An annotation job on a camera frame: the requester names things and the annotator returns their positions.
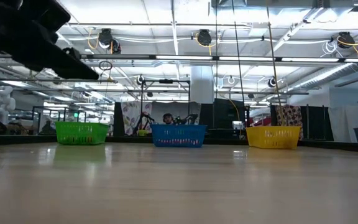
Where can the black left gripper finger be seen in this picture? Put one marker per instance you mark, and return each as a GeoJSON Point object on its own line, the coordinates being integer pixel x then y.
{"type": "Point", "coordinates": [72, 53]}
{"type": "Point", "coordinates": [70, 70]}

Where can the black background robot arm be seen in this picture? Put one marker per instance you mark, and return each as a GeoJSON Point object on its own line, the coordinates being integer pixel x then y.
{"type": "Point", "coordinates": [185, 119]}

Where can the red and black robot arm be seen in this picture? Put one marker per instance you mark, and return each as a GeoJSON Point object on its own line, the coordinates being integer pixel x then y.
{"type": "Point", "coordinates": [143, 119]}

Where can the green plastic basket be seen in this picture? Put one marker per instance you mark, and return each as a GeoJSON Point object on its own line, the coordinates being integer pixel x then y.
{"type": "Point", "coordinates": [82, 133]}

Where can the white robot figure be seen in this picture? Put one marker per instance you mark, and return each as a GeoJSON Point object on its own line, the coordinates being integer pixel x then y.
{"type": "Point", "coordinates": [2, 102]}

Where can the floral cloth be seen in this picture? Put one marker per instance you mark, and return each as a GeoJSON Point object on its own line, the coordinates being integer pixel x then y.
{"type": "Point", "coordinates": [132, 115]}

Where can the small yellow-green object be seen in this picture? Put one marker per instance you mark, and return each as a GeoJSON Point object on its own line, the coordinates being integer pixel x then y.
{"type": "Point", "coordinates": [142, 132]}

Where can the person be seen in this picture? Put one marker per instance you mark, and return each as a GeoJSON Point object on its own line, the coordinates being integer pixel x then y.
{"type": "Point", "coordinates": [167, 118]}

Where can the blue plastic basket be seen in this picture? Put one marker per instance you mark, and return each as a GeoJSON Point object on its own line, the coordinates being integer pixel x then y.
{"type": "Point", "coordinates": [179, 135]}

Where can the white column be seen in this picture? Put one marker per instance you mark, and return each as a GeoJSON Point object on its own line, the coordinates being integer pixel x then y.
{"type": "Point", "coordinates": [202, 84]}

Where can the black panel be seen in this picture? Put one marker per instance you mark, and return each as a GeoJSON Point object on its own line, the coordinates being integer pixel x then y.
{"type": "Point", "coordinates": [225, 110]}

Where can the yellow plastic basket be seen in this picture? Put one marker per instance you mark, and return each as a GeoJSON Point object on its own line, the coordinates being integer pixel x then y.
{"type": "Point", "coordinates": [275, 138]}

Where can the brown patterned cloth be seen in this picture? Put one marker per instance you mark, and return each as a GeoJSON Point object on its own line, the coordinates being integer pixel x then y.
{"type": "Point", "coordinates": [289, 116]}

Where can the black partition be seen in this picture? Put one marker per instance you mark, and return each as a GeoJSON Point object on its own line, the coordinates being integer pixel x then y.
{"type": "Point", "coordinates": [317, 123]}

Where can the white panel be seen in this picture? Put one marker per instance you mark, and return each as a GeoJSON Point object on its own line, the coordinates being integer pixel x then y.
{"type": "Point", "coordinates": [346, 123]}

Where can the black workcell frame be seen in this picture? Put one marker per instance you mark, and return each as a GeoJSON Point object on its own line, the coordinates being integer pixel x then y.
{"type": "Point", "coordinates": [57, 107]}

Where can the black aluminium table frame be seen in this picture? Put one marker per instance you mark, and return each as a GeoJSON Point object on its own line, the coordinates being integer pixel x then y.
{"type": "Point", "coordinates": [11, 139]}

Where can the black gantry frame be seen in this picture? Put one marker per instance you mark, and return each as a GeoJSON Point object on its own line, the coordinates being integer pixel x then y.
{"type": "Point", "coordinates": [166, 81]}

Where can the long black light rail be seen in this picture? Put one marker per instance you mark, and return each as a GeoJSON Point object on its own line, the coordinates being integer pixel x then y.
{"type": "Point", "coordinates": [182, 57]}

